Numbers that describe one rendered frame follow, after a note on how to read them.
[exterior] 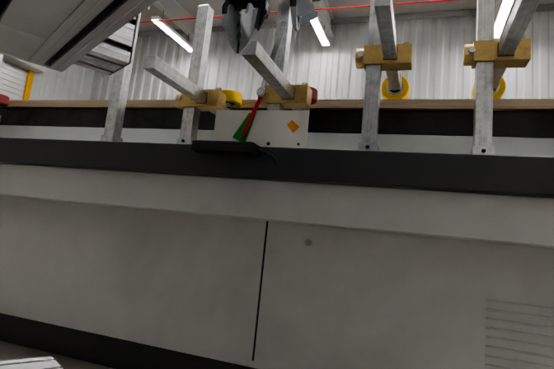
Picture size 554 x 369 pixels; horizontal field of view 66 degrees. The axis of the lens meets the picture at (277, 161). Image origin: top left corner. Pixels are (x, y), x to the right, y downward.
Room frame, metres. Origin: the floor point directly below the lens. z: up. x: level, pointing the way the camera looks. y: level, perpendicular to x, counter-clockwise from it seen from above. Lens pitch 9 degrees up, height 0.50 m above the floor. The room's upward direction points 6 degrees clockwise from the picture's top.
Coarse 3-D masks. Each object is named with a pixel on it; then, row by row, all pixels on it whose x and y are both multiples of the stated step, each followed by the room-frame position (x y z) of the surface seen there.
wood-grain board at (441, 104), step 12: (72, 108) 1.57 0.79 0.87; (84, 108) 1.55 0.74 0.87; (96, 108) 1.53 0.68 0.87; (132, 108) 1.48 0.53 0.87; (144, 108) 1.46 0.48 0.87; (156, 108) 1.44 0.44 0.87; (168, 108) 1.42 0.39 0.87; (240, 108) 1.33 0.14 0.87; (252, 108) 1.32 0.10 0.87; (264, 108) 1.30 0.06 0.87; (312, 108) 1.25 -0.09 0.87; (324, 108) 1.24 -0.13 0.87; (336, 108) 1.22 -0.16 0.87; (348, 108) 1.21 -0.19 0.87; (360, 108) 1.20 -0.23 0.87; (384, 108) 1.18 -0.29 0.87; (396, 108) 1.17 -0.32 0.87; (408, 108) 1.16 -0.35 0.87; (420, 108) 1.14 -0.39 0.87; (432, 108) 1.13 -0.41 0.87; (444, 108) 1.12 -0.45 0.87; (456, 108) 1.11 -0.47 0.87; (468, 108) 1.10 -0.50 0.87; (504, 108) 1.08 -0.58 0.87; (516, 108) 1.07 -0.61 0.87; (528, 108) 1.06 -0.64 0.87; (540, 108) 1.05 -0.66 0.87; (552, 108) 1.04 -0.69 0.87
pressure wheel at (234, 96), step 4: (224, 92) 1.26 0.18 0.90; (228, 92) 1.25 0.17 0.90; (232, 92) 1.26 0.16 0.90; (236, 92) 1.26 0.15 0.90; (228, 96) 1.25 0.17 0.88; (232, 96) 1.26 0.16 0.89; (236, 96) 1.26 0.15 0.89; (240, 96) 1.28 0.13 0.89; (228, 100) 1.26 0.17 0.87; (232, 100) 1.26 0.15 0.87; (236, 100) 1.26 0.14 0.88; (240, 100) 1.28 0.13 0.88; (228, 104) 1.28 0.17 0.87; (232, 104) 1.30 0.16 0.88; (236, 104) 1.29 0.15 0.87; (240, 104) 1.29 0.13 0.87
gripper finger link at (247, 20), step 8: (248, 8) 0.73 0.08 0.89; (256, 8) 0.74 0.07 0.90; (240, 16) 0.70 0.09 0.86; (248, 16) 0.73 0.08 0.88; (240, 24) 0.71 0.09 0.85; (248, 24) 0.73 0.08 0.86; (248, 32) 0.74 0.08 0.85; (256, 32) 0.75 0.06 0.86; (248, 40) 0.75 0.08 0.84; (240, 48) 0.75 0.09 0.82
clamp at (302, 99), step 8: (272, 88) 1.07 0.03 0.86; (296, 88) 1.05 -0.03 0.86; (304, 88) 1.04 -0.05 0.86; (272, 96) 1.07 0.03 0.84; (296, 96) 1.05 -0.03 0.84; (304, 96) 1.04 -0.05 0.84; (264, 104) 1.09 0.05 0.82; (280, 104) 1.07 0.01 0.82; (288, 104) 1.06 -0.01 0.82; (296, 104) 1.06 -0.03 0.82; (304, 104) 1.05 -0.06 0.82
